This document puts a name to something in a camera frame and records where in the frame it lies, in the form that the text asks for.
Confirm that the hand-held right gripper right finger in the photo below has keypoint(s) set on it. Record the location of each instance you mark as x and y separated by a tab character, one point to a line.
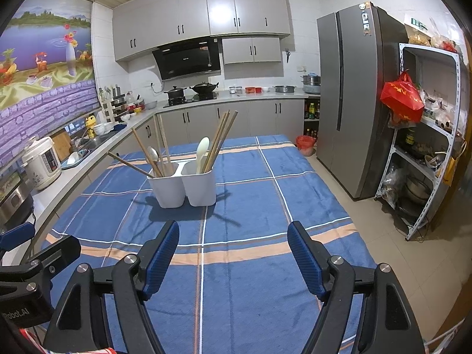
304	261

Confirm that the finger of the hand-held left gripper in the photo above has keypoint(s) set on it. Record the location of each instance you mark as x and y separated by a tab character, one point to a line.
14	235
61	252

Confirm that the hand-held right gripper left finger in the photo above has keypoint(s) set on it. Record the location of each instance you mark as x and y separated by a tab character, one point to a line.
162	254

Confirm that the white double utensil holder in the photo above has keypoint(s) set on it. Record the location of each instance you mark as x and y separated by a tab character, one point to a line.
199	188

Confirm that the metal spoon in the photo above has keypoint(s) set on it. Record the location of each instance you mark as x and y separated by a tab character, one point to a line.
152	153

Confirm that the white spoon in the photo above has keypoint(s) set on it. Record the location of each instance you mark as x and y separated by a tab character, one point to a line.
202	147

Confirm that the bunch of wooden chopsticks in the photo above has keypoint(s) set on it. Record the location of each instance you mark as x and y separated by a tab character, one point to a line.
220	136

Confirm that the steel countertop oven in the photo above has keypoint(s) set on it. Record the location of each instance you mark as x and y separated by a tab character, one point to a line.
14	199

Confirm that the white rice cooker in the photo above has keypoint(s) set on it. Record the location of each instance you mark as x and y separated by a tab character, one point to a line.
40	162

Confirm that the blue plaid tablecloth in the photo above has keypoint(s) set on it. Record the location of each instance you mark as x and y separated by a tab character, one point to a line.
239	199

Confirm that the wooden cutting board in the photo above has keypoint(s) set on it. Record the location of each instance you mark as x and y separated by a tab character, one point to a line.
62	143

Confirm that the steel kitchen sink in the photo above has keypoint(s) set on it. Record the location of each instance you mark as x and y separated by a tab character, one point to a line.
94	142

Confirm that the white metal shelf rack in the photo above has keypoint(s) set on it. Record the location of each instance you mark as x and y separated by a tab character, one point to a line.
416	225

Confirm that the red plastic bag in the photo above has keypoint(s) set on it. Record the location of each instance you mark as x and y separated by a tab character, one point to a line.
306	143

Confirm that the stack of white bowls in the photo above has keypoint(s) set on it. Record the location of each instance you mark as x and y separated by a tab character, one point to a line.
103	128

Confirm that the yellow bottle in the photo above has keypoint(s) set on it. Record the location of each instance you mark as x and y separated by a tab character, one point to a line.
90	122

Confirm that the metal cooking pot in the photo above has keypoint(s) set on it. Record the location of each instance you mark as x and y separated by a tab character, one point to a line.
416	190

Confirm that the grey kitchen base cabinets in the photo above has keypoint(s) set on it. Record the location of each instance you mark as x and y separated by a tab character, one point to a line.
228	121

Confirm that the group of sauce bottles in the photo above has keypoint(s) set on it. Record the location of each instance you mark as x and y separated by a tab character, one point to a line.
311	111

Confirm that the wooden knife rack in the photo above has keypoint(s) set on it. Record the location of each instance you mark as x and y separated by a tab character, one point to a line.
110	108

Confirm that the black cooktop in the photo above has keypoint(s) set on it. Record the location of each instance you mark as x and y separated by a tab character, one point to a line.
191	100

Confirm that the clear oil bottle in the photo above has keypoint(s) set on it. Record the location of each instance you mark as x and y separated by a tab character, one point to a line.
130	99

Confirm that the black lidded pot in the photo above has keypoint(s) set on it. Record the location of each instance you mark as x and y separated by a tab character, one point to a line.
175	92

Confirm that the grey double-door refrigerator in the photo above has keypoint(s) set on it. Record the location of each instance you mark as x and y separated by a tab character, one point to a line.
357	99

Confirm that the black wok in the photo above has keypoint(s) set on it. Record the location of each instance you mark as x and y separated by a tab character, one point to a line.
203	88

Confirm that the orange paper bag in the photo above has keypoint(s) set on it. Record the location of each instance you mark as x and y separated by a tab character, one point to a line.
451	171

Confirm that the round metal basin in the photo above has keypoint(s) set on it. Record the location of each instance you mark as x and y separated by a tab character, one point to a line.
284	89

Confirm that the metal steamer pot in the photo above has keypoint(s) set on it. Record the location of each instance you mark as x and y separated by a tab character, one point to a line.
311	84

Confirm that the glass condiment jar set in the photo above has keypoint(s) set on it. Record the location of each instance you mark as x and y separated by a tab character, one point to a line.
236	90

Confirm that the red food container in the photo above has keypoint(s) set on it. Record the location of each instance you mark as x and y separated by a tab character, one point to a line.
250	89

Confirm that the red gift bag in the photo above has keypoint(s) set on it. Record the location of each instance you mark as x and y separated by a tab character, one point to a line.
402	99

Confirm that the black range hood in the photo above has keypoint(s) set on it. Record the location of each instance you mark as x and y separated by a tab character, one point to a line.
188	59

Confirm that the hanging scissors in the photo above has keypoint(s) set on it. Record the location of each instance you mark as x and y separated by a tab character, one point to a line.
288	55

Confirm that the landscape wall poster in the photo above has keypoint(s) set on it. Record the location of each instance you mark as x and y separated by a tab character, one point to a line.
48	62

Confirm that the grey wall cabinets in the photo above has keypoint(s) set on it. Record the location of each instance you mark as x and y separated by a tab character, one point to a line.
166	18

